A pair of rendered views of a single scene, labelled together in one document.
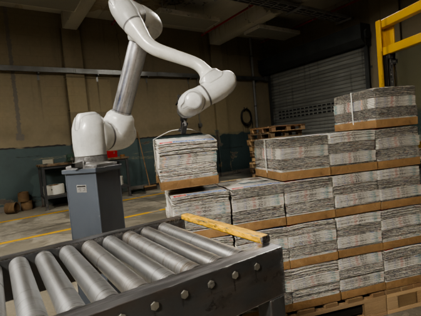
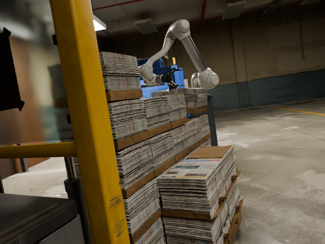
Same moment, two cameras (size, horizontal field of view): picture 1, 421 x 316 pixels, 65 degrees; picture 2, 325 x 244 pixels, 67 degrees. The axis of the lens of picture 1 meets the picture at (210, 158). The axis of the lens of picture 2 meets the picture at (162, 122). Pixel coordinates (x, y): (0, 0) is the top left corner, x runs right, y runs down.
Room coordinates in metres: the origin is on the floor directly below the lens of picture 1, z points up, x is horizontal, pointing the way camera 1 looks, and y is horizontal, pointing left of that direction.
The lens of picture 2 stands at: (3.16, -1.81, 1.04)
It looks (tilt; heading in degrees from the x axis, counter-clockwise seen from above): 5 degrees down; 132
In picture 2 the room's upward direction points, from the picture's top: 8 degrees counter-clockwise
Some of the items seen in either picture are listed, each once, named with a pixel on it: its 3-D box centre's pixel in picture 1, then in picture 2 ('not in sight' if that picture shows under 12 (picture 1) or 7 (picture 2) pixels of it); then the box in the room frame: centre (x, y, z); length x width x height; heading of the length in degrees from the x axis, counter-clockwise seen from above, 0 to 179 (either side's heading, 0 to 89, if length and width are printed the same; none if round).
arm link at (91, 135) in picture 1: (90, 133); (199, 82); (1.65, 0.59, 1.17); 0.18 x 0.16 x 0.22; 155
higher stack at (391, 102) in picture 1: (377, 195); (112, 178); (2.03, -1.02, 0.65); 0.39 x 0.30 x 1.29; 14
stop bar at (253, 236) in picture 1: (218, 226); not in sight; (1.02, -0.01, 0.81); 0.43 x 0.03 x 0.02; 34
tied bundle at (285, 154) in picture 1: (289, 156); (155, 113); (1.91, -0.46, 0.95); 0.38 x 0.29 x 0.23; 13
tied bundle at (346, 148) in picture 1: (332, 152); (133, 118); (1.96, -0.74, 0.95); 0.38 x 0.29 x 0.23; 13
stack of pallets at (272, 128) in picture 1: (277, 151); not in sight; (8.53, -1.75, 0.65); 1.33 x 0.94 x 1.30; 128
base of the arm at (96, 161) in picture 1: (89, 162); not in sight; (1.63, 0.60, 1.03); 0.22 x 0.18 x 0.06; 160
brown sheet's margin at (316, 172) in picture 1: (289, 171); (157, 124); (1.90, -0.46, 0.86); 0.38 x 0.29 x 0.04; 13
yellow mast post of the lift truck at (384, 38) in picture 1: (391, 138); (93, 130); (2.46, -1.37, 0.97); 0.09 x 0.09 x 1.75; 14
